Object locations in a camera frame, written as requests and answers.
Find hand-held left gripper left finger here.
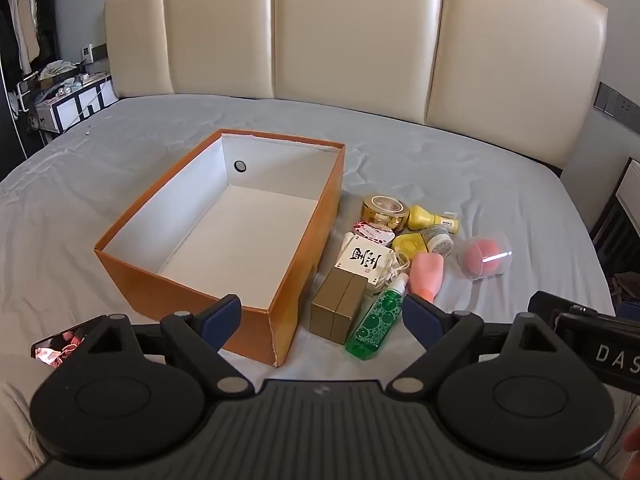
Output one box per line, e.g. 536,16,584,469
82,294,256,398

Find white box with black calligraphy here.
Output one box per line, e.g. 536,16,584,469
334,236,396,292

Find white cord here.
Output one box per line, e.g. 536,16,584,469
382,252,414,287

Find hanging clothes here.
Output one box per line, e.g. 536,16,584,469
0,0,42,77

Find red and white patterned packet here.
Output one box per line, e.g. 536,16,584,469
351,221,396,246

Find white and black nightstand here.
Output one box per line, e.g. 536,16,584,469
32,72,119,144

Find orange cardboard box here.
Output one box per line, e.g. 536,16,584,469
94,128,347,367

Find small yellow bottle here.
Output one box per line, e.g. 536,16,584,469
407,204,461,235

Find dark wardrobe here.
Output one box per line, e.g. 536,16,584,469
0,0,57,173

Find gold round tin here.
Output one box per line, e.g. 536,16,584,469
361,195,411,234

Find olive gold box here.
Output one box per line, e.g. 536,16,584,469
310,267,369,346

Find clutter pile on nightstand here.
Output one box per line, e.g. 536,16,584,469
36,57,109,100

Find white cloth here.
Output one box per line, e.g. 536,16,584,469
0,352,57,467

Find cream padded headboard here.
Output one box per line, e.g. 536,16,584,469
104,0,609,167

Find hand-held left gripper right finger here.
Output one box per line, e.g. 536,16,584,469
385,292,562,397

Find yellow round case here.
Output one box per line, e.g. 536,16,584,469
391,232,429,257

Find small grey cosmetic jar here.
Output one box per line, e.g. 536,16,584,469
422,226,456,260

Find green bubble-pattern bottle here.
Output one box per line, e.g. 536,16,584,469
345,276,410,360

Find grey wall switch panel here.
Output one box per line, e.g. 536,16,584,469
595,81,640,134

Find pink bottle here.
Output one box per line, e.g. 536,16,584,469
407,252,447,307

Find pink sponge in clear case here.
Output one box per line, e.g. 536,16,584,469
457,230,514,281

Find smartphone with lit screen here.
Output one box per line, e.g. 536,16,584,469
30,314,109,371

